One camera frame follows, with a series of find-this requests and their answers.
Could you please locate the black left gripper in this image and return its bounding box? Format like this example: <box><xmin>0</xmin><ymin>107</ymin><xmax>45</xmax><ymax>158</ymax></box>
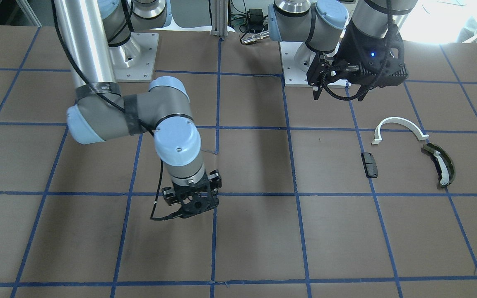
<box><xmin>307</xmin><ymin>25</ymin><xmax>409</xmax><ymax>101</ymax></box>

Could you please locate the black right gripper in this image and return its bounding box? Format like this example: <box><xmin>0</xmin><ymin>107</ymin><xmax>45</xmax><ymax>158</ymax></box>
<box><xmin>162</xmin><ymin>169</ymin><xmax>222</xmax><ymax>219</ymax></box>

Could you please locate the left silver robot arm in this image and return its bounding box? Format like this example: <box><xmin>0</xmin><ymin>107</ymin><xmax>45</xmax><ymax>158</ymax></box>
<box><xmin>267</xmin><ymin>0</ymin><xmax>417</xmax><ymax>101</ymax></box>

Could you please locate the white curved plastic part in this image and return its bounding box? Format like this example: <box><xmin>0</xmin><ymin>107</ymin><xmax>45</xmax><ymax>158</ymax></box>
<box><xmin>371</xmin><ymin>117</ymin><xmax>429</xmax><ymax>145</ymax></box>

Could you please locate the dark grey brake pad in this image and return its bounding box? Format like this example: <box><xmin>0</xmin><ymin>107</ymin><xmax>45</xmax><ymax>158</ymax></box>
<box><xmin>360</xmin><ymin>151</ymin><xmax>378</xmax><ymax>178</ymax></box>

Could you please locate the green curved brake shoe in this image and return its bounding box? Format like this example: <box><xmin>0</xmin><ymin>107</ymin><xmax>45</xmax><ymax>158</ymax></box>
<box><xmin>422</xmin><ymin>143</ymin><xmax>456</xmax><ymax>188</ymax></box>

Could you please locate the white plastic chair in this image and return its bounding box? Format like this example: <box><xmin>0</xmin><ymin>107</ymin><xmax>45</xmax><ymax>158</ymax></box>
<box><xmin>164</xmin><ymin>0</ymin><xmax>216</xmax><ymax>31</ymax></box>

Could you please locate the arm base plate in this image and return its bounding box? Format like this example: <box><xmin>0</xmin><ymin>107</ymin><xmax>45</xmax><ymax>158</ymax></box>
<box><xmin>279</xmin><ymin>42</ymin><xmax>316</xmax><ymax>87</ymax></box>
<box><xmin>109</xmin><ymin>32</ymin><xmax>159</xmax><ymax>83</ymax></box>

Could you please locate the aluminium frame post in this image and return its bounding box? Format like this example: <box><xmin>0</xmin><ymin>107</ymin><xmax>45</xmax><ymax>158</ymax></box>
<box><xmin>209</xmin><ymin>0</ymin><xmax>230</xmax><ymax>39</ymax></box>

